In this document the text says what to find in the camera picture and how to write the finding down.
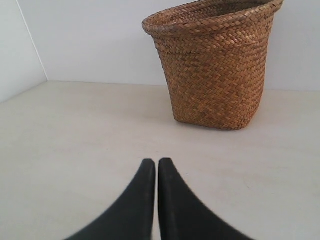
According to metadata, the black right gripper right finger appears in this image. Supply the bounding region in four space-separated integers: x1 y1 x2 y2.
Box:
158 158 250 240

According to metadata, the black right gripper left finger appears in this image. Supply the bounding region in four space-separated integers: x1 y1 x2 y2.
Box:
68 159 156 240

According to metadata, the brown woven wicker basket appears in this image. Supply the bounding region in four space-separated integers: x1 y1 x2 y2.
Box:
142 0 283 130

